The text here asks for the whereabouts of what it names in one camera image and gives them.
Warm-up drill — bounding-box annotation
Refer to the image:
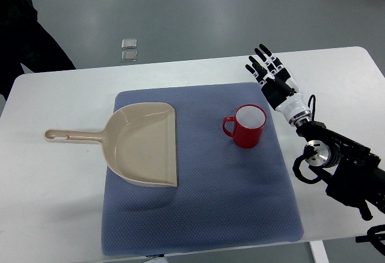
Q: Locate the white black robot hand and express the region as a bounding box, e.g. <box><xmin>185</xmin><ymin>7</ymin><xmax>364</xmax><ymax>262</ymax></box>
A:
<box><xmin>245</xmin><ymin>44</ymin><xmax>313</xmax><ymax>127</ymax></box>

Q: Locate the red mug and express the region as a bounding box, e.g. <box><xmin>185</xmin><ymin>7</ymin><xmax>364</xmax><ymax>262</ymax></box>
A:
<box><xmin>222</xmin><ymin>104</ymin><xmax>267</xmax><ymax>149</ymax></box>

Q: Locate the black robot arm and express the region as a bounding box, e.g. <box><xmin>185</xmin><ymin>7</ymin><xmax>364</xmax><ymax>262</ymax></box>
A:
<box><xmin>292</xmin><ymin>95</ymin><xmax>384</xmax><ymax>221</ymax></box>

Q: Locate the beige plastic dustpan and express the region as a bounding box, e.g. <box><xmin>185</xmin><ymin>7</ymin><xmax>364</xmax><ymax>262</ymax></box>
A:
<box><xmin>44</xmin><ymin>102</ymin><xmax>178</xmax><ymax>187</ymax></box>

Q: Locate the blue-grey fabric mat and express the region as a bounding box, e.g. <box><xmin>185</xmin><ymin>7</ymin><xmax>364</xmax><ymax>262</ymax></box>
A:
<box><xmin>101</xmin><ymin>82</ymin><xmax>304</xmax><ymax>256</ymax></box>

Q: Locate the lower metal floor plate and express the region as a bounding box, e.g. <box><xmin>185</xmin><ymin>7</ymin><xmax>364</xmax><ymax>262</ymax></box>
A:
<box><xmin>121</xmin><ymin>50</ymin><xmax>138</xmax><ymax>62</ymax></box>

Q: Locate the metal floor plate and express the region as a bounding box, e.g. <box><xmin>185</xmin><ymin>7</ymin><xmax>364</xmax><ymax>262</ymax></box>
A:
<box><xmin>122</xmin><ymin>39</ymin><xmax>137</xmax><ymax>49</ymax></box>
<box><xmin>121</xmin><ymin>50</ymin><xmax>138</xmax><ymax>62</ymax></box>

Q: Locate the upper metal floor plate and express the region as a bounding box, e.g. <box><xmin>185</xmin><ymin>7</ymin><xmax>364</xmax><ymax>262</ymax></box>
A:
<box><xmin>122</xmin><ymin>39</ymin><xmax>137</xmax><ymax>49</ymax></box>

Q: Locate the white table leg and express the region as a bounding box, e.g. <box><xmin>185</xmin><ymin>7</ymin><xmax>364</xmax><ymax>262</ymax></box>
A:
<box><xmin>309</xmin><ymin>240</ymin><xmax>329</xmax><ymax>263</ymax></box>

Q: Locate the dark-clothed person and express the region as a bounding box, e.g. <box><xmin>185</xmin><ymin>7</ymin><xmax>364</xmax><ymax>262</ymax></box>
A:
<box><xmin>1</xmin><ymin>0</ymin><xmax>76</xmax><ymax>99</ymax></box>

